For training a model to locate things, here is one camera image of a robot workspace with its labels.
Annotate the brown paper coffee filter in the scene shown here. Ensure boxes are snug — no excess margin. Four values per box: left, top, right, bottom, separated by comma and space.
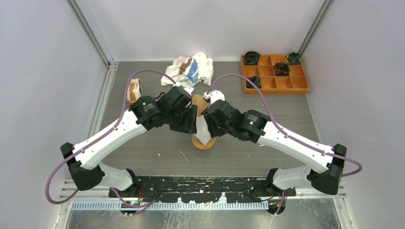
192, 94, 208, 117

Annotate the white paper coffee filter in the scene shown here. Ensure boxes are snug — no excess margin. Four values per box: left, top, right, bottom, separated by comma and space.
194, 115, 212, 146

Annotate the light wooden dripper ring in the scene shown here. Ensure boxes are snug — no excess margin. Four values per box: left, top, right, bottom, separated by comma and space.
191, 135, 217, 150

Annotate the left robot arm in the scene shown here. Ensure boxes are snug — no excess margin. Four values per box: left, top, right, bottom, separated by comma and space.
61, 86, 197, 197

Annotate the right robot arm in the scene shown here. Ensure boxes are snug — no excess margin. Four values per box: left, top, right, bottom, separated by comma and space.
202, 100, 347, 196

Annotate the orange coffee filter box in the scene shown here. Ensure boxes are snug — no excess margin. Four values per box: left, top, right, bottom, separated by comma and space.
127, 78, 145, 105

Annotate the crumpled white plastic bag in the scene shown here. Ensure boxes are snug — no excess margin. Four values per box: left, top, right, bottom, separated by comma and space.
160, 52, 213, 87

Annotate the rolled dark green tie front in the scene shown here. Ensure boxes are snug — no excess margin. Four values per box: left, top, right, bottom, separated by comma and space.
245, 76, 262, 89

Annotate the orange wooden compartment tray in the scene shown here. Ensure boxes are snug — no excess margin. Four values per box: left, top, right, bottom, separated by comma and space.
240, 54, 310, 94

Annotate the rolled dark tie back left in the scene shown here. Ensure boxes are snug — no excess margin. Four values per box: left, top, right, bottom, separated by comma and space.
243, 51, 261, 65

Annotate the rolled orange floral tie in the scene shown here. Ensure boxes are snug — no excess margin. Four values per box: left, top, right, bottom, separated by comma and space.
273, 62, 290, 76

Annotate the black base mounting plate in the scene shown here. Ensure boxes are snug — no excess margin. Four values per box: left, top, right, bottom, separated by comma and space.
108, 176, 282, 203

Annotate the rolled green floral tie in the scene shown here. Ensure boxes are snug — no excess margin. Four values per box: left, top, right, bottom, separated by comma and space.
286, 52, 301, 65

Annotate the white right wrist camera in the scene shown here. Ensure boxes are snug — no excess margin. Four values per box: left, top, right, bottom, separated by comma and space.
203, 90, 225, 105

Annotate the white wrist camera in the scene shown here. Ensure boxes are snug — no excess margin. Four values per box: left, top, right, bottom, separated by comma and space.
173, 83, 194, 96
203, 90, 225, 105

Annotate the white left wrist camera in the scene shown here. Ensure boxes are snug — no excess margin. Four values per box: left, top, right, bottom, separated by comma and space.
173, 83, 194, 96

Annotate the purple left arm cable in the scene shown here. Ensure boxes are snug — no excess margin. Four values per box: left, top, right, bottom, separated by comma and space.
45, 69, 177, 217

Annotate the aluminium frame rail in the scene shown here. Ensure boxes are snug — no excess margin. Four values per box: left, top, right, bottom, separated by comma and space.
71, 186, 346, 211

